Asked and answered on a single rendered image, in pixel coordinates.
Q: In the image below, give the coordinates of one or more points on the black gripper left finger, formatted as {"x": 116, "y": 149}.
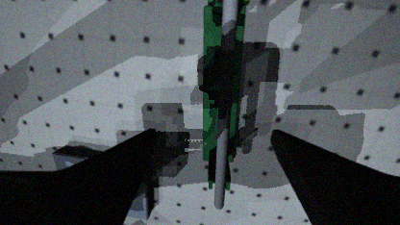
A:
{"x": 97, "y": 191}

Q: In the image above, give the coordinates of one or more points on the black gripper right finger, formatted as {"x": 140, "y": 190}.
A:
{"x": 334, "y": 190}

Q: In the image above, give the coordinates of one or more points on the grey pin with red cap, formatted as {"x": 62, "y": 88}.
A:
{"x": 227, "y": 65}

